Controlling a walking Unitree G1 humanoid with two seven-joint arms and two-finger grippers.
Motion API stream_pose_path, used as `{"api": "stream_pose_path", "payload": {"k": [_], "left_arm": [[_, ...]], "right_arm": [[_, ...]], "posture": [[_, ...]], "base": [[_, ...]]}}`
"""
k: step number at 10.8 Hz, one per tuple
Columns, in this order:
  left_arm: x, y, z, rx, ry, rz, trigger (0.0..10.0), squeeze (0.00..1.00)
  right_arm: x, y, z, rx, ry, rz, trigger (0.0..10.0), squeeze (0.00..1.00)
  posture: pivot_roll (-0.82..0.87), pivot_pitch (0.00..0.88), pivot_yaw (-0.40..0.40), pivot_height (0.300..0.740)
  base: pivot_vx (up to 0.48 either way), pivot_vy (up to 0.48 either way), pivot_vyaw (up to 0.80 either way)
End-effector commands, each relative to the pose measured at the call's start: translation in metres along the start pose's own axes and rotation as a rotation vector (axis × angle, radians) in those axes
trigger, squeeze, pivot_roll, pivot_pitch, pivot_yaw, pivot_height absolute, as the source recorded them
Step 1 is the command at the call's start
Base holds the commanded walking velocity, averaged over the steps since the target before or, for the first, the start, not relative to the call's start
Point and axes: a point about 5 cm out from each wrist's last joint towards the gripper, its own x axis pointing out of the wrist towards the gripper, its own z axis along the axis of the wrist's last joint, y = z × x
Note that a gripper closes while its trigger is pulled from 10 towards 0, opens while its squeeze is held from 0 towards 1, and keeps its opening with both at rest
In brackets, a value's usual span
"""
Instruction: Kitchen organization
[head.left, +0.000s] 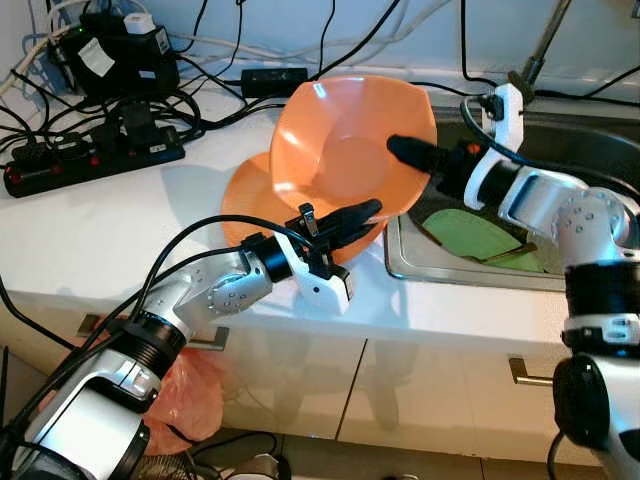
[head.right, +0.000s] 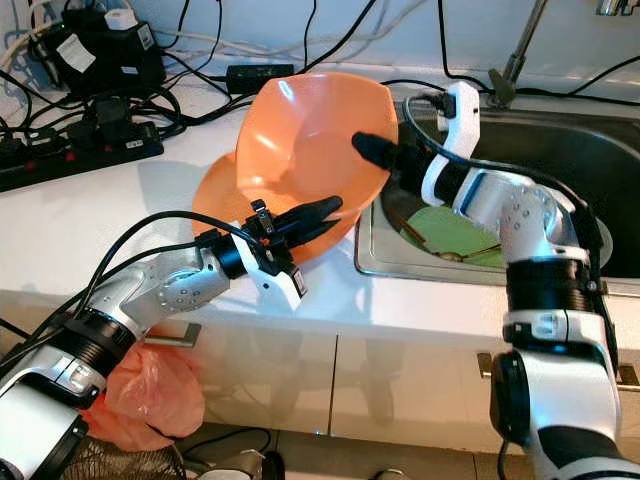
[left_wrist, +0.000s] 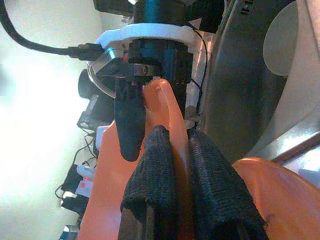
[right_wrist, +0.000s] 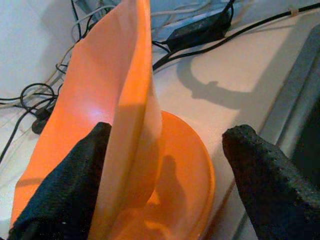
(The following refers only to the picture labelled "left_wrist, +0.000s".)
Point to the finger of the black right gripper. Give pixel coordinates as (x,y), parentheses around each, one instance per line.
(130,125)
(181,97)

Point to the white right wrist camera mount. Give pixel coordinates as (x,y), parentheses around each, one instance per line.
(150,28)

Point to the stainless steel sink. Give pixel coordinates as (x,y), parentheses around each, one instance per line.
(237,75)

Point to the orange plate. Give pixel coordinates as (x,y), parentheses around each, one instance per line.
(107,187)

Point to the black charger box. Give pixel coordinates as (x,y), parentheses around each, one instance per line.
(95,110)

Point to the orange bowl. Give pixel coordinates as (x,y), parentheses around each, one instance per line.
(165,107)

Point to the black power strip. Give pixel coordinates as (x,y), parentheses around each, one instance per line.
(75,195)

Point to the white bowl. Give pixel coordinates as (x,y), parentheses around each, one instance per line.
(280,42)

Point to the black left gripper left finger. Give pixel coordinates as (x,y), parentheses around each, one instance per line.
(152,187)

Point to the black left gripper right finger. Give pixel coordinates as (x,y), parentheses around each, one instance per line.
(217,200)

